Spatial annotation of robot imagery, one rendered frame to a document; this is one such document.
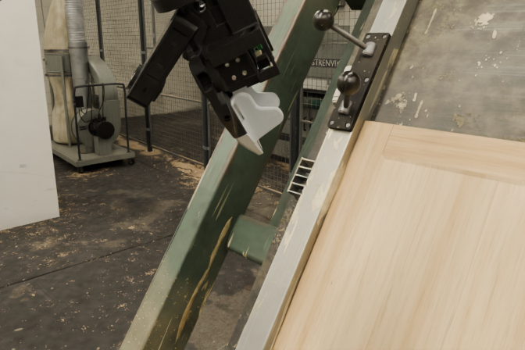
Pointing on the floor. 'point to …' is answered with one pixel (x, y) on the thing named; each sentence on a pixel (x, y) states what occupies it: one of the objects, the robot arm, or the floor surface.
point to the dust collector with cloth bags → (80, 96)
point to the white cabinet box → (23, 119)
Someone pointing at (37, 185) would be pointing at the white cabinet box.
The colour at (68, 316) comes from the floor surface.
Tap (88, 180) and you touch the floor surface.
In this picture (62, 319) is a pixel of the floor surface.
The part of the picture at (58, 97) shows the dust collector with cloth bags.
